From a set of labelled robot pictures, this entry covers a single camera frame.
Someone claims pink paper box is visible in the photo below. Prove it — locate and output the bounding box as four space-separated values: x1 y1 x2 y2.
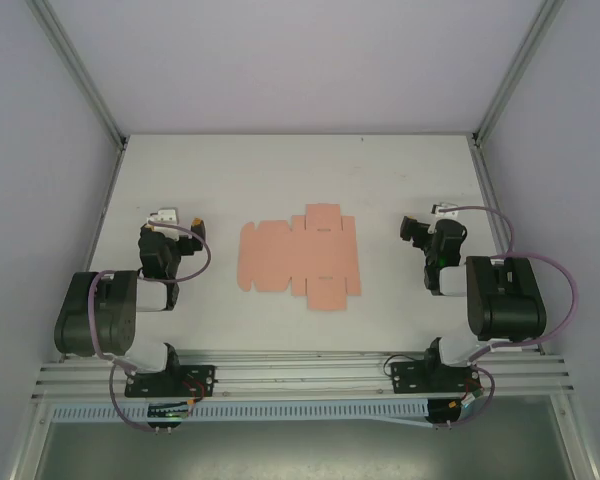
237 203 363 312

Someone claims black controller board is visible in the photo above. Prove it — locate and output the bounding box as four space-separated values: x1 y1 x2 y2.
146 401 190 432
426 397 475 431

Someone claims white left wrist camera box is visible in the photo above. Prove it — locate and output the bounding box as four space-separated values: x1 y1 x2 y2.
146 206 180 231

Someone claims aluminium side rail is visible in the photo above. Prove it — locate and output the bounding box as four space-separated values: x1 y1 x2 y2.
58 139 129 362
468 140 547 357

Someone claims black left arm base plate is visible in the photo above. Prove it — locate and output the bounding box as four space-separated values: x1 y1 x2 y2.
124 363 217 400

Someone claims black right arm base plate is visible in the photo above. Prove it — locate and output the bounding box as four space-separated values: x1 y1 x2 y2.
389 360 482 397

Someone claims red wire pair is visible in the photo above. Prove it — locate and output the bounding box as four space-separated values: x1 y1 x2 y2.
181 375 207 407
454 373 483 402

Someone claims aluminium rail beam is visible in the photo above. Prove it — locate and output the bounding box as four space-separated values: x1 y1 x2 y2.
31 348 577 402

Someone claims aluminium frame post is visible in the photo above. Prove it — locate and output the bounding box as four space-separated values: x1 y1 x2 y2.
27 0 130 151
471 0 567 147

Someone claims slotted white cable duct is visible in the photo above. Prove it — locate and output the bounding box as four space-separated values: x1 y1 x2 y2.
52 398 461 429

